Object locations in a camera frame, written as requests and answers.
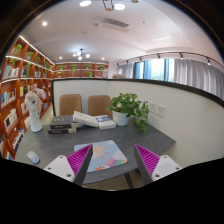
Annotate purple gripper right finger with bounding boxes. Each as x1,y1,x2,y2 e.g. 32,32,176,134
134,145,181,185

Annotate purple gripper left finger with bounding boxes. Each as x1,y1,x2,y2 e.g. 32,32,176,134
44,144,93,186

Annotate colourful patterned mouse pad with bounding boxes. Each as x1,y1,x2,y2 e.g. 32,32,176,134
73,139,129,173

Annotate white computer mouse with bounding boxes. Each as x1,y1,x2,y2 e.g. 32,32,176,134
27,151,40,164

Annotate dark grey desk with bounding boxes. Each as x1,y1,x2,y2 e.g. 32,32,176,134
15,122,175,188

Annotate black book bottom of stack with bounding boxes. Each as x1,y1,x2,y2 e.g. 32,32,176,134
48,128,76,134

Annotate black book of stack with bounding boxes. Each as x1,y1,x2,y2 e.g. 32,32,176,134
48,128,76,134
50,115,79,129

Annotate black book top of stack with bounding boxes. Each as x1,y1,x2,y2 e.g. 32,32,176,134
50,115,79,129

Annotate white book leaning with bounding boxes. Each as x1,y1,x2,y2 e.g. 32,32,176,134
73,111,98,127

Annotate white blue book flat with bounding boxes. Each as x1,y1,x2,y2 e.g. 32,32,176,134
96,115,116,130

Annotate left brown chair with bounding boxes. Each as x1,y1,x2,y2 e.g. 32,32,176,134
59,94,82,115

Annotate brown chair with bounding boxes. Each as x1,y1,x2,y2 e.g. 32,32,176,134
88,95,113,118
59,94,82,115

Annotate white partition with black trim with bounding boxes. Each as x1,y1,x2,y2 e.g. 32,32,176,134
52,78,224,166

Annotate green potted plant white pot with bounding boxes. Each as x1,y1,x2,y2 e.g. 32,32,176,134
106,93,149,133

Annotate right brown chair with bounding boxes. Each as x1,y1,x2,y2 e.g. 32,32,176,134
88,95,113,118

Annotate white vase with pink flowers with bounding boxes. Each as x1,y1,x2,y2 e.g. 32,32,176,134
24,84,46,133

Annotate grey white curtains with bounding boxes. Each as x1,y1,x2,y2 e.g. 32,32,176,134
118,59,224,101

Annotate wooden bookshelf with books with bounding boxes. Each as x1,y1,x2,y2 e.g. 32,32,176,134
0,36,109,160

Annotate ceiling chandelier lamp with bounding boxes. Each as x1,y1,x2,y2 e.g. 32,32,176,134
73,49,90,60

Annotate white wall socket panel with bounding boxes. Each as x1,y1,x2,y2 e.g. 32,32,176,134
149,102,166,117

